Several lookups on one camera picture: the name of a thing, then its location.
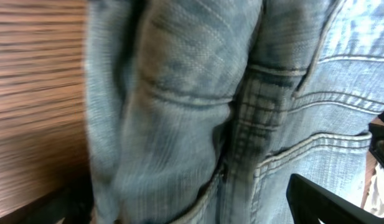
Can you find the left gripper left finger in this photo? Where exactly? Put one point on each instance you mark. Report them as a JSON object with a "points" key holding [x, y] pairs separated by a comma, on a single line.
{"points": [[73, 205]]}

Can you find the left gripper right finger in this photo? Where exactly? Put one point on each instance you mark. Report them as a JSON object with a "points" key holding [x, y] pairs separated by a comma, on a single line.
{"points": [[312, 204]]}

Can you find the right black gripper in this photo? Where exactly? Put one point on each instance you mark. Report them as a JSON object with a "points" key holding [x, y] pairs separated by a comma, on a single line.
{"points": [[377, 145]]}

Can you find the light blue denim shorts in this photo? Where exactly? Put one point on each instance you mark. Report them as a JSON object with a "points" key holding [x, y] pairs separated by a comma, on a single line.
{"points": [[198, 111]]}

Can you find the white garment with black tag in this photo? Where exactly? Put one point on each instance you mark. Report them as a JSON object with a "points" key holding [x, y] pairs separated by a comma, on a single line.
{"points": [[375, 201]]}

